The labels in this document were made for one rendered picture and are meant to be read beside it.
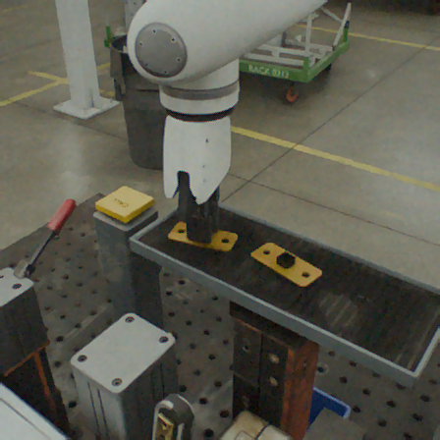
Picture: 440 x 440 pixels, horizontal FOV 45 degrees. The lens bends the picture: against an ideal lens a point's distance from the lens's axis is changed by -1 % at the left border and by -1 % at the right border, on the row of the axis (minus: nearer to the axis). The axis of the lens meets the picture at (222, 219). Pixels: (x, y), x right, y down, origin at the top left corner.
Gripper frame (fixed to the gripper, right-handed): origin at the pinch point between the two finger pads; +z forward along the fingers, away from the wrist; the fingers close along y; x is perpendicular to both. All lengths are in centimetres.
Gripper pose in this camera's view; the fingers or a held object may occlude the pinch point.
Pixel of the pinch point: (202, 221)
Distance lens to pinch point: 66.4
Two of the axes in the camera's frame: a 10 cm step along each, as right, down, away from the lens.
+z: 0.0, 8.3, 5.6
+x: 9.4, 1.9, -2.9
